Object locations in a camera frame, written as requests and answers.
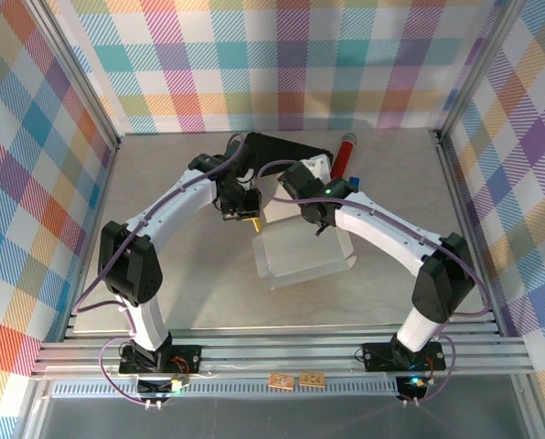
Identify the yellow and white paper box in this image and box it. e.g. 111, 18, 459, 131
251, 171, 358, 291

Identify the black connector box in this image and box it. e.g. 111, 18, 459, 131
398, 374, 432, 399
137, 375, 187, 399

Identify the red microphone with grey head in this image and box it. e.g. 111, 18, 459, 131
329, 133, 358, 180

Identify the small orange circuit board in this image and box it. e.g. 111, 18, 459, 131
267, 373, 295, 391
298, 371, 325, 389

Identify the black case with chrome handle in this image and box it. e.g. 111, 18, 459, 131
235, 131, 329, 184

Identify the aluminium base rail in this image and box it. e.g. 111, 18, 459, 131
29, 319, 535, 381

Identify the aluminium side rail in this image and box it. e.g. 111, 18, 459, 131
434, 134, 505, 337
61, 136, 122, 342

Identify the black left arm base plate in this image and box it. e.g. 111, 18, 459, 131
118, 343, 204, 376

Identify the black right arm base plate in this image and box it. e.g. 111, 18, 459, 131
361, 341, 447, 372

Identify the white slotted cable duct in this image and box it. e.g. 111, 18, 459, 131
50, 381, 401, 400

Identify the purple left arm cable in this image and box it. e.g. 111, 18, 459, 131
73, 133, 255, 409

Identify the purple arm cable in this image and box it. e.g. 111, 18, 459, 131
73, 133, 255, 409
257, 159, 491, 408

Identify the aluminium upright post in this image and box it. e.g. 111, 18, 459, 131
434, 0, 528, 144
24, 0, 122, 150

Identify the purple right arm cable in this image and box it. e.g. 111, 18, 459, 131
257, 159, 491, 408

